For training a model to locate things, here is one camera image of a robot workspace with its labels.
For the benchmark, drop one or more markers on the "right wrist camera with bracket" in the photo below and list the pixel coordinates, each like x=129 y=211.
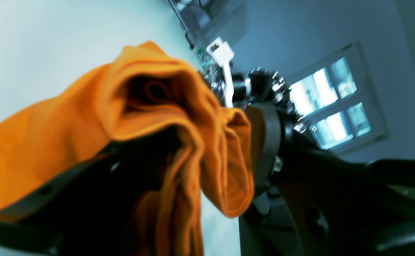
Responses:
x=222 y=54

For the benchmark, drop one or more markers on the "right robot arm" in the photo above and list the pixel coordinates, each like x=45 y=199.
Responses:
x=260 y=85

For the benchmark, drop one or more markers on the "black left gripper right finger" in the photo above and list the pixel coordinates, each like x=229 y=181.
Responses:
x=309 y=202

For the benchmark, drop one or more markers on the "window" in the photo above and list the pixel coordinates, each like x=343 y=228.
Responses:
x=335 y=96

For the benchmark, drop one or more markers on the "orange T-shirt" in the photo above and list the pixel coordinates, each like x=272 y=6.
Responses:
x=143 y=96

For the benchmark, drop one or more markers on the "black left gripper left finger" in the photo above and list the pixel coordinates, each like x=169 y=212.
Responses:
x=88 y=209

